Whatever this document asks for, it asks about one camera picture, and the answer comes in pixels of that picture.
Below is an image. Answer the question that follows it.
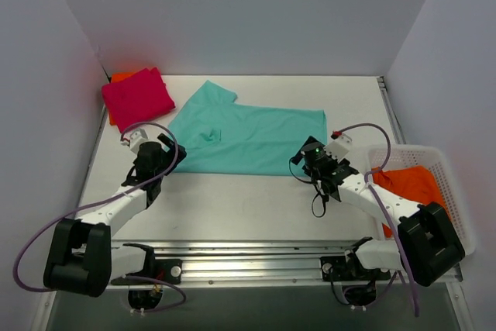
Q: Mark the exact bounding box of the teal t shirt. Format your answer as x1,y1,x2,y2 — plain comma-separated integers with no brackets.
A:
168,81,327,176

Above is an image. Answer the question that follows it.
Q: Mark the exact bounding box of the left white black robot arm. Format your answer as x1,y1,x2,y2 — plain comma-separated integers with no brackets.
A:
43,134,187,297

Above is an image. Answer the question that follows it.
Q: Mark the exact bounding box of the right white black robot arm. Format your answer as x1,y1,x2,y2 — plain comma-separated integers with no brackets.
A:
289,136,466,287

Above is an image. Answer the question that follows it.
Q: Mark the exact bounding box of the folded magenta t shirt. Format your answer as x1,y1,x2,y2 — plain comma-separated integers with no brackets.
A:
102,67,175,133

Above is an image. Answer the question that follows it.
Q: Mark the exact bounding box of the white plastic basket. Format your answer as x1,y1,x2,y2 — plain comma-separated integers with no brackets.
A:
384,144,476,256

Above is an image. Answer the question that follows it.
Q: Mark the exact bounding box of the folded orange t shirt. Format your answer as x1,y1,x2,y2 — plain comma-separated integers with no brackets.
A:
108,72,135,126

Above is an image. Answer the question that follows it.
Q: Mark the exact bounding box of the orange t shirt in basket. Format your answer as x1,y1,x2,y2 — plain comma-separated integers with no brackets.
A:
373,166,451,217

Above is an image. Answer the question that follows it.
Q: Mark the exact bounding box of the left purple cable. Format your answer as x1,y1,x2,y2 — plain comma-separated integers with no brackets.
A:
12,121,187,313

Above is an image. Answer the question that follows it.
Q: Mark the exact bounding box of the purple cable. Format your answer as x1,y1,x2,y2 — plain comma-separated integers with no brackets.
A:
12,121,187,313
336,122,421,317

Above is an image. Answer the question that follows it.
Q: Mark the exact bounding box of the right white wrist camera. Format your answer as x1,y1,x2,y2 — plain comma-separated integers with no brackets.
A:
324,131,353,162

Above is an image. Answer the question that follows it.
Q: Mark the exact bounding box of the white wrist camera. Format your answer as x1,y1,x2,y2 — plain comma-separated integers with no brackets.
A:
324,131,353,162
121,128,149,154

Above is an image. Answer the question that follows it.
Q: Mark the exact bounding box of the black thin cable loop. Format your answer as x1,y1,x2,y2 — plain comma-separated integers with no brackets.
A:
288,160,330,219

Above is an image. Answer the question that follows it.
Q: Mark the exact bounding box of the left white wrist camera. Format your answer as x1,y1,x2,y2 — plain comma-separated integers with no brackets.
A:
121,128,149,154

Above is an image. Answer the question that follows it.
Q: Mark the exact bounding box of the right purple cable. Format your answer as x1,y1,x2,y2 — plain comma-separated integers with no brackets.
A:
336,122,421,317

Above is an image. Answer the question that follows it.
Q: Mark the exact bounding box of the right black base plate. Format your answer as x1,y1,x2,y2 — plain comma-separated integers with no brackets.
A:
319,256,391,282

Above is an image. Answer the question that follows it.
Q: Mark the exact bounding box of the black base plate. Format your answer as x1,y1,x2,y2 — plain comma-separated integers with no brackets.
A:
319,256,391,282
152,258,183,284

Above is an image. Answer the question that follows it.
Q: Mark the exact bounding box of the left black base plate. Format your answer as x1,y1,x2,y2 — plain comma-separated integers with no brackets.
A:
152,258,183,284

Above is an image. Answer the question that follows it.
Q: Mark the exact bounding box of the aluminium rail frame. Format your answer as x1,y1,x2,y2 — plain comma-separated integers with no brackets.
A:
42,239,464,291

